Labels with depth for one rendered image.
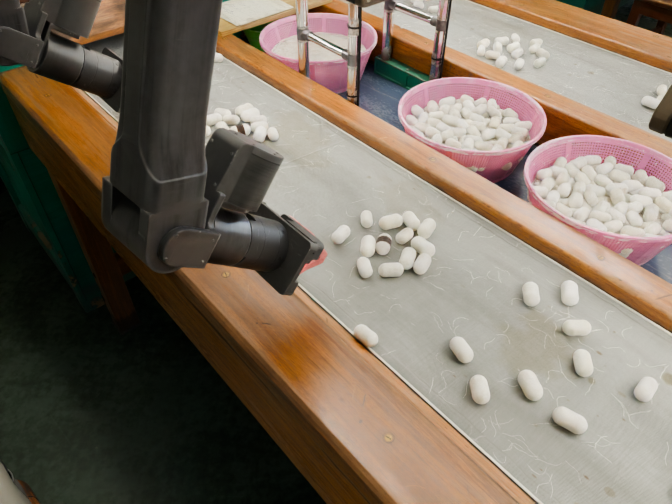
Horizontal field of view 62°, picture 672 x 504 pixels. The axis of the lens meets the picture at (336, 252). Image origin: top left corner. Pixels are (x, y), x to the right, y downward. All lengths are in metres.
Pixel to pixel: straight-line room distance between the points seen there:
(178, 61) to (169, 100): 0.03
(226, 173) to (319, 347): 0.25
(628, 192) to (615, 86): 0.35
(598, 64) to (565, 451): 0.95
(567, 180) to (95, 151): 0.78
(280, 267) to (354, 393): 0.16
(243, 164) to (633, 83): 1.00
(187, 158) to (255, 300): 0.30
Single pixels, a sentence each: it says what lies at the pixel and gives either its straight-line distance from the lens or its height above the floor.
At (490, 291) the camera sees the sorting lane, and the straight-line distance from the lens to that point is 0.77.
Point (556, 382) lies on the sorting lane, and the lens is 0.71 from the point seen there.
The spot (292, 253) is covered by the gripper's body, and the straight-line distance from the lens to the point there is 0.59.
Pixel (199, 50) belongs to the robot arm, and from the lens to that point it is 0.43.
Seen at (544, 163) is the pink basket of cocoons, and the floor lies 0.74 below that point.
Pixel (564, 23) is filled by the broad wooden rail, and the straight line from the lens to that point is 1.53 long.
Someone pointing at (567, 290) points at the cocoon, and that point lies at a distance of 0.78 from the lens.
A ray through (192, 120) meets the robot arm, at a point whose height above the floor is 1.07.
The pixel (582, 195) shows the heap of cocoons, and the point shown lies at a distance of 0.99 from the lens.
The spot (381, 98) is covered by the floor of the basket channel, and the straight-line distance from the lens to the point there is 1.30.
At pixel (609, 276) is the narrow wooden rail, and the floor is 0.76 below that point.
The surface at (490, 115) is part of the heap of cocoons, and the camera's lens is 1.16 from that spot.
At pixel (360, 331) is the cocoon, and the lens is 0.68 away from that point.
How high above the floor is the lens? 1.29
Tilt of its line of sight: 44 degrees down
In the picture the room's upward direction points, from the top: straight up
